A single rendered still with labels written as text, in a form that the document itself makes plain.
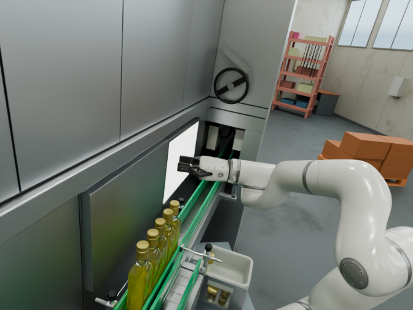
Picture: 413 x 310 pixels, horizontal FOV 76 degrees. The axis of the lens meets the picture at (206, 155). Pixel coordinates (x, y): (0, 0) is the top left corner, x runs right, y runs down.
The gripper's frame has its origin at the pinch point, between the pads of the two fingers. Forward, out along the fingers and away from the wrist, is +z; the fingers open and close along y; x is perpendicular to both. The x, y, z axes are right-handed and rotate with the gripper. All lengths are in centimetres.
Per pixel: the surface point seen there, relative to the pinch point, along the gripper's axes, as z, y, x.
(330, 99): -476, 904, -86
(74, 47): 23.7, -24.0, 33.5
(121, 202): 17.1, -11.7, -10.4
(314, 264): -140, 121, -149
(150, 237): 6.1, -18.6, -16.7
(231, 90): -20, 82, 14
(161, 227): 3.7, -12.7, -17.4
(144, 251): 6.8, -24.0, -16.9
